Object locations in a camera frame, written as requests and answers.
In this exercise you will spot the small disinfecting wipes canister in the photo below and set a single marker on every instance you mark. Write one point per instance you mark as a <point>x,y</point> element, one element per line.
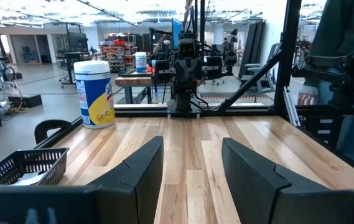
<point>141,62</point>

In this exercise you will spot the grey office chair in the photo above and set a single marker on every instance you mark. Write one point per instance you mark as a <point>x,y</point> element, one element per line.
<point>267,71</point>

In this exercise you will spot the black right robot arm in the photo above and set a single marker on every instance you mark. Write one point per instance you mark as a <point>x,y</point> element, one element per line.
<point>184,102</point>

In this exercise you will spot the black computer monitor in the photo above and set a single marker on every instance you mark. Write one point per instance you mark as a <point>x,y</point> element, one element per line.
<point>77,41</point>

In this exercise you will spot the black labelled control box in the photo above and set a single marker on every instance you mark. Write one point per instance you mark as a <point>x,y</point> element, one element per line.
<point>324,127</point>

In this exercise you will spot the person's hand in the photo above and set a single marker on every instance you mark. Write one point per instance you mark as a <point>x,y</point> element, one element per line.
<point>307,95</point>

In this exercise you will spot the flat black floor box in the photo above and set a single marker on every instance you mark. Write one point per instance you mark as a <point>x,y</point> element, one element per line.
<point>25,100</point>

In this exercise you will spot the silver aluminium bar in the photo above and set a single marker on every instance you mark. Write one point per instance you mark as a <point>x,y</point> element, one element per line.
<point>291,107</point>

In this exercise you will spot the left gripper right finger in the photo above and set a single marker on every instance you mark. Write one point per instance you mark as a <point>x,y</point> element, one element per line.
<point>251,180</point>

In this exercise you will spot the Lysol disinfecting wipes canister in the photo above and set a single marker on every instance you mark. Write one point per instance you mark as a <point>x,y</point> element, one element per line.
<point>95,93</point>

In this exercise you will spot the wooden top workbench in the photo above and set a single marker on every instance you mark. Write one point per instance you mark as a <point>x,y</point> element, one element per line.
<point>133,81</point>

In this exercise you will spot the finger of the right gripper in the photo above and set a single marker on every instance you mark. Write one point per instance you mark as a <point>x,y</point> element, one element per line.
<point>214,68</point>
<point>162,71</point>

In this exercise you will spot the long white bandage packet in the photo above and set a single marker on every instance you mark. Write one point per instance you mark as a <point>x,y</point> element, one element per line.
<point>29,179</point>

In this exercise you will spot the black plastic mesh basket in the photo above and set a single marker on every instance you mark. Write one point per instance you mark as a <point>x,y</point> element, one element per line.
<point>40,161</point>

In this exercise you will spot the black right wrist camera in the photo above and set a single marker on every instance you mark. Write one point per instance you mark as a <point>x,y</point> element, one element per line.
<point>189,48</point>

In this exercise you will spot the person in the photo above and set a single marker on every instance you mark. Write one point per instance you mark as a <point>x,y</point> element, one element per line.
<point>344,25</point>

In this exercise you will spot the red parts shelf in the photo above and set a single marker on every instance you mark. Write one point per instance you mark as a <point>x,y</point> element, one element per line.
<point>116,51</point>

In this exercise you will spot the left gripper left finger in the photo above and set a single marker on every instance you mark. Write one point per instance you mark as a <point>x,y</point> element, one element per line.
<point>142,174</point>

